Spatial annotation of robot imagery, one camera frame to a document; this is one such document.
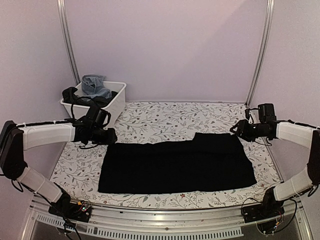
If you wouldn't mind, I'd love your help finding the right aluminium frame post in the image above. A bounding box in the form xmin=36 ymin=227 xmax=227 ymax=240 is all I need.
xmin=245 ymin=0 xmax=275 ymax=107

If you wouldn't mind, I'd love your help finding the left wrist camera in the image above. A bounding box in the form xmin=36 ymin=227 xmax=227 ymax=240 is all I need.
xmin=85 ymin=106 xmax=111 ymax=128

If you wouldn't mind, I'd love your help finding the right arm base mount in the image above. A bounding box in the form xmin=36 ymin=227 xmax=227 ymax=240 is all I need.
xmin=240 ymin=187 xmax=285 ymax=223

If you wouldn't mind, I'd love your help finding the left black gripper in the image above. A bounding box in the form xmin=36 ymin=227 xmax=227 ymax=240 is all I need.
xmin=90 ymin=127 xmax=118 ymax=146

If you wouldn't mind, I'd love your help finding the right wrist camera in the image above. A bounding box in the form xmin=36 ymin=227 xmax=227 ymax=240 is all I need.
xmin=257 ymin=103 xmax=277 ymax=124

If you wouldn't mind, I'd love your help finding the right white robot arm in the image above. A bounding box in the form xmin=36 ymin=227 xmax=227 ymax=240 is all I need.
xmin=230 ymin=119 xmax=320 ymax=218

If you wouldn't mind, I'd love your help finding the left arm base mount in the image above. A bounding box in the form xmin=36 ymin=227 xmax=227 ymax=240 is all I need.
xmin=48 ymin=192 xmax=92 ymax=223

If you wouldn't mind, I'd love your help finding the white plastic laundry bin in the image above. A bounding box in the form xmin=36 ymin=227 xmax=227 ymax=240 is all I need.
xmin=72 ymin=81 xmax=127 ymax=128

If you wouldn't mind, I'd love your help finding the dark garment in bin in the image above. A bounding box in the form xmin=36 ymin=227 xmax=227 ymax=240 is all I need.
xmin=62 ymin=87 xmax=118 ymax=108

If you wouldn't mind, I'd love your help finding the aluminium frame post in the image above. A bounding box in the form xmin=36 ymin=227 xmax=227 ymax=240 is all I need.
xmin=56 ymin=0 xmax=81 ymax=85
xmin=245 ymin=0 xmax=275 ymax=107

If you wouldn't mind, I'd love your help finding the left aluminium frame post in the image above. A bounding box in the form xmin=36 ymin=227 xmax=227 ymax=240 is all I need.
xmin=56 ymin=0 xmax=81 ymax=85

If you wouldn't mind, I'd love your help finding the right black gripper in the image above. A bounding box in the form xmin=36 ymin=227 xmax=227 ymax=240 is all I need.
xmin=230 ymin=119 xmax=268 ymax=143

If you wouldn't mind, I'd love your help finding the front aluminium rail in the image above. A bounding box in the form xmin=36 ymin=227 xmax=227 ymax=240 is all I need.
xmin=21 ymin=197 xmax=316 ymax=240

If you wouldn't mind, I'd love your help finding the black t-shirt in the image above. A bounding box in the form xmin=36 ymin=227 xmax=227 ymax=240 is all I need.
xmin=98 ymin=132 xmax=257 ymax=195

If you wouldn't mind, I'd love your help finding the blue denim garment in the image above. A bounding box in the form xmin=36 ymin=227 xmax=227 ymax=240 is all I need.
xmin=81 ymin=74 xmax=112 ymax=99

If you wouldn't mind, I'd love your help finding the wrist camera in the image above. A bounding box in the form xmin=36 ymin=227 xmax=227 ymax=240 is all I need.
xmin=85 ymin=106 xmax=111 ymax=128
xmin=257 ymin=103 xmax=277 ymax=124

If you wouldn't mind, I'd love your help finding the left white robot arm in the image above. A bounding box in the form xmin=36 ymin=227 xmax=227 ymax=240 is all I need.
xmin=0 ymin=120 xmax=117 ymax=217

